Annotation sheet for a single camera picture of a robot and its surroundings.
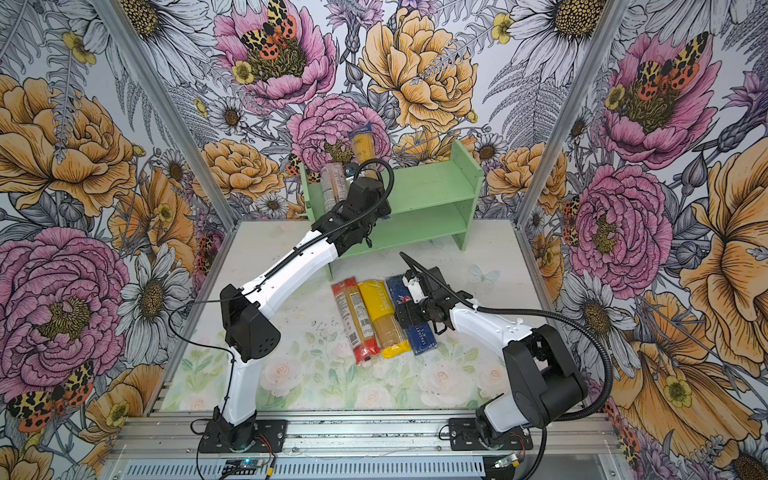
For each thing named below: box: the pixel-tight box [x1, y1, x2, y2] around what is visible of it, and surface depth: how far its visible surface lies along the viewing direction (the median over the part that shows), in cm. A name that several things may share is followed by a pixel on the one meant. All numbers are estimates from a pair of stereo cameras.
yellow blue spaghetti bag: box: [348, 125, 379, 178], surface depth 84 cm
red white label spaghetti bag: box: [331, 277, 382, 365], surface depth 93 cm
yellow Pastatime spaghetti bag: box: [358, 280, 412, 359], surface depth 93 cm
